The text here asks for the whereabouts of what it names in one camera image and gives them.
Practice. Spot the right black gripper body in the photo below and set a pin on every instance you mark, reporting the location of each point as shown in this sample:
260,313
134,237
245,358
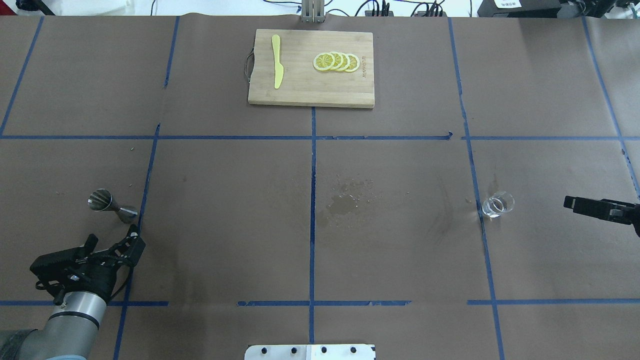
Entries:
594,206

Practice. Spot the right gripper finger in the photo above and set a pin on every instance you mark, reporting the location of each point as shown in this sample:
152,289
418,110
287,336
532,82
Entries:
609,210

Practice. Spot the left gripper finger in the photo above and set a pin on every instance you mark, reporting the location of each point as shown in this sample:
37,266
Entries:
129,250
90,243

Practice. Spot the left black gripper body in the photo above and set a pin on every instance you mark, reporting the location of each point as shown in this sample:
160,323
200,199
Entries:
98,281

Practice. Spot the steel measuring jigger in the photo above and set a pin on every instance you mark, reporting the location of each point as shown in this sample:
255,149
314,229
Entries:
102,200

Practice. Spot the clear glass shaker cup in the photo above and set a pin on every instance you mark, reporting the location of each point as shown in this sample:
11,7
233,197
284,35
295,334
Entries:
498,204

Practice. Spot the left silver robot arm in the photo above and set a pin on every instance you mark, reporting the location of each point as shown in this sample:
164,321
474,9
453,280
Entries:
68,334

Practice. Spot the black computer box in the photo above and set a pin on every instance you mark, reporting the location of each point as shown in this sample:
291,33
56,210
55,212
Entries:
544,9

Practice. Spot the yellow plastic knife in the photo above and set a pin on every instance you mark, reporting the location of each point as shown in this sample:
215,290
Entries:
279,69

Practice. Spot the wooden cutting board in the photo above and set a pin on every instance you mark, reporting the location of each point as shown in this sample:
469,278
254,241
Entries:
302,84

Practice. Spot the front lemon slice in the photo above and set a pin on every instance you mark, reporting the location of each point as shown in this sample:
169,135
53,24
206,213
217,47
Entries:
323,61

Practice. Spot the lemon slice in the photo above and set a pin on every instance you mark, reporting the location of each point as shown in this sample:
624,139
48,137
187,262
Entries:
338,60
346,61
323,61
354,63

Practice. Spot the back lemon slice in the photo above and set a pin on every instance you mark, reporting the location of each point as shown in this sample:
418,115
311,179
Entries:
354,63

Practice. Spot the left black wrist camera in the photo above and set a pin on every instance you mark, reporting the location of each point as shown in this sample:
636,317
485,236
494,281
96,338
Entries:
56,268

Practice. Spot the white camera mast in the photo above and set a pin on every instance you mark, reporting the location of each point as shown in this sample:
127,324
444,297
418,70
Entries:
357,351

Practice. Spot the aluminium frame post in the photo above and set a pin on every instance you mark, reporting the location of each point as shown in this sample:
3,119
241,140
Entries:
313,11

